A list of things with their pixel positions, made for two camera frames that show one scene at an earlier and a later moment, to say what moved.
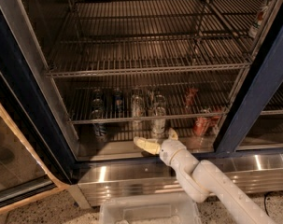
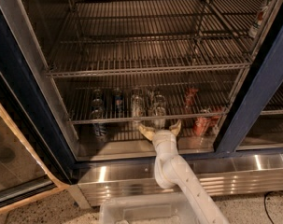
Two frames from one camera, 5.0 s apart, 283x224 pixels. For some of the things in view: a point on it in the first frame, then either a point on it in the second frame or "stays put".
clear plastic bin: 149,208 stays put
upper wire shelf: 103,35 stays put
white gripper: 169,150 -> 162,138
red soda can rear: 191,95 stays put
